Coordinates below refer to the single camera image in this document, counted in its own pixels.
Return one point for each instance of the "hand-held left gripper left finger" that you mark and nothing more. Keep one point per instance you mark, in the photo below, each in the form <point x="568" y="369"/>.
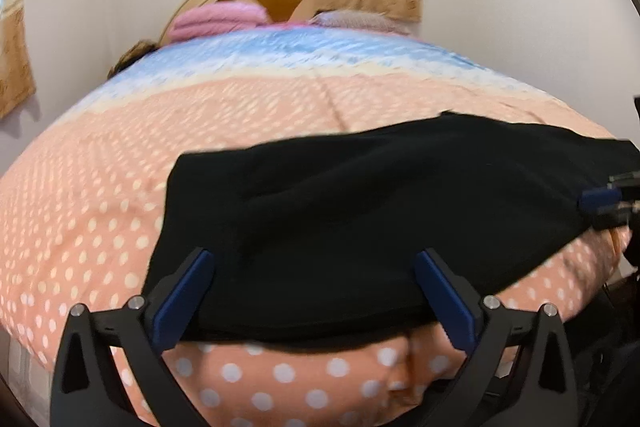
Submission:
<point x="182" y="302"/>

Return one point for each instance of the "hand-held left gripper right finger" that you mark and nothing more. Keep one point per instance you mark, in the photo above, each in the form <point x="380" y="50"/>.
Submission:
<point x="445" y="299"/>

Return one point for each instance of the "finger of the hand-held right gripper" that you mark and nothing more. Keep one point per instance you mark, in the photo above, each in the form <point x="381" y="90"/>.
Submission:
<point x="602" y="196"/>
<point x="617" y="216"/>

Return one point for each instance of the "black pants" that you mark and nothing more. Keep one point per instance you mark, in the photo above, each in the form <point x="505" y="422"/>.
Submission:
<point x="350" y="217"/>

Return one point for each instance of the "person's dark clothing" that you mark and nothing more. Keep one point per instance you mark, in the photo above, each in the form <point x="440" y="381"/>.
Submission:
<point x="610" y="357"/>

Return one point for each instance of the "polka dot bed sheet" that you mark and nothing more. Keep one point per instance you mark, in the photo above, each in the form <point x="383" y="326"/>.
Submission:
<point x="175" y="122"/>

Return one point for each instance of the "brown patterned cloth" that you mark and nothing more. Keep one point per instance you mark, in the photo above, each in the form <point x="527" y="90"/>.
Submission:
<point x="130" y="57"/>

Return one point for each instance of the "pink pillow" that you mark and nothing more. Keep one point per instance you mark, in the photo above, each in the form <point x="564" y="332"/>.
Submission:
<point x="215" y="19"/>

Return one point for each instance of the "striped pillow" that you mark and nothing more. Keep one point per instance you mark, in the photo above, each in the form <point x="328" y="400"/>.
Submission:
<point x="360" y="21"/>

